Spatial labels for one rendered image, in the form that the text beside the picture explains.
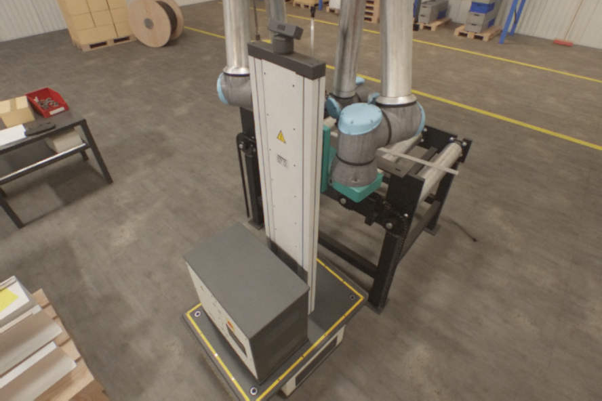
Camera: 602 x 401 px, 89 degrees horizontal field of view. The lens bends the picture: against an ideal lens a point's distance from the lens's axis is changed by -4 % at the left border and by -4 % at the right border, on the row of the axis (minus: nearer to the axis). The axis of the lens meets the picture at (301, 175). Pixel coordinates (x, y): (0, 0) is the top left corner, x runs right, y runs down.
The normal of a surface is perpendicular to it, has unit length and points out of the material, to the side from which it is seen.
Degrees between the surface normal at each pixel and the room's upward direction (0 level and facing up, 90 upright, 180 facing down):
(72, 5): 90
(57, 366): 90
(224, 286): 0
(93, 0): 90
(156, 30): 90
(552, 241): 0
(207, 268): 0
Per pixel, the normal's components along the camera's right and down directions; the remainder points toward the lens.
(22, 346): 0.76, 0.40
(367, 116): -0.08, -0.76
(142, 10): -0.21, 0.61
